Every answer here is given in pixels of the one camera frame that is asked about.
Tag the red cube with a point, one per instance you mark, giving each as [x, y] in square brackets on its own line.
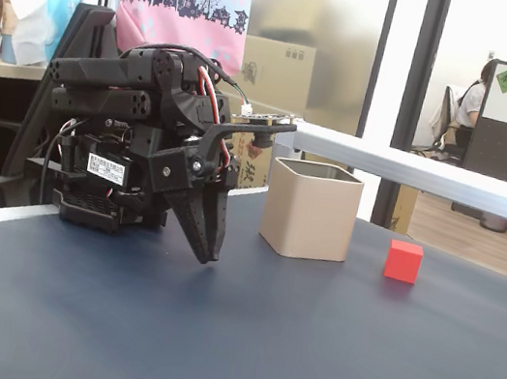
[402, 262]

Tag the beige square container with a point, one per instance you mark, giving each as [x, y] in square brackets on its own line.
[308, 214]

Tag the cardboard box with small print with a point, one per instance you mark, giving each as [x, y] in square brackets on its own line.
[279, 71]

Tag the narrow cardboard box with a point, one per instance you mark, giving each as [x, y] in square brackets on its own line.
[404, 211]

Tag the light blue tissue box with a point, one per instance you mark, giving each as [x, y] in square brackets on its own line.
[65, 4]

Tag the plain cardboard box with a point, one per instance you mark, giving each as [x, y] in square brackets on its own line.
[290, 9]

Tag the white crumpled paper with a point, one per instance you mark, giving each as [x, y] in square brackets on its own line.
[29, 27]

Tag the grey office chair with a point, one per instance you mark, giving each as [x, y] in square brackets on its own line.
[445, 120]

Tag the pink bin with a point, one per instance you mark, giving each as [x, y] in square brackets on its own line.
[493, 222]

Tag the person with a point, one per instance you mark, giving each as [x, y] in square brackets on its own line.
[472, 105]

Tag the black gripper camera with mount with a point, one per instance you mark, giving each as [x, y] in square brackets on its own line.
[264, 127]

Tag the aluminium rail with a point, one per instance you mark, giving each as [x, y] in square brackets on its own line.
[409, 170]

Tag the grey frame post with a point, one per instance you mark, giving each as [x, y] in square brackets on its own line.
[377, 59]

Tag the black frame post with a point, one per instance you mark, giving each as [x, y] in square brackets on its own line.
[417, 81]

